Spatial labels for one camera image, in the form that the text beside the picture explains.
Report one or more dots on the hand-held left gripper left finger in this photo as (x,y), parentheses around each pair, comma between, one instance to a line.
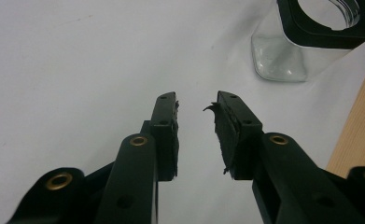
(164,137)

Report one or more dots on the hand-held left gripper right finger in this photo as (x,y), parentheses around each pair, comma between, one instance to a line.
(242,146)

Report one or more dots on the clear glass jar black rim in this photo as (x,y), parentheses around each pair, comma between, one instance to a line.
(283,56)

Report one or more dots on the light wooden board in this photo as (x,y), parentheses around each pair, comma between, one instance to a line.
(357,130)

